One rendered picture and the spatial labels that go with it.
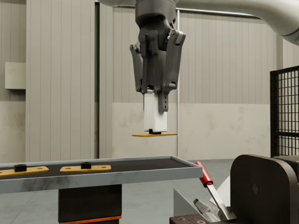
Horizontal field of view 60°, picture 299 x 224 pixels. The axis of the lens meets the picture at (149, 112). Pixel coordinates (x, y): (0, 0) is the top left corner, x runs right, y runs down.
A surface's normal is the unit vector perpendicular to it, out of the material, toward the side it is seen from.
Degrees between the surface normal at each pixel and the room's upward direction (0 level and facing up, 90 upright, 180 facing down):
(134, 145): 90
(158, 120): 89
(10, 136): 90
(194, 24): 90
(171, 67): 100
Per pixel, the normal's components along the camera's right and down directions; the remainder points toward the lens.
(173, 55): 0.63, 0.15
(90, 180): 0.31, -0.02
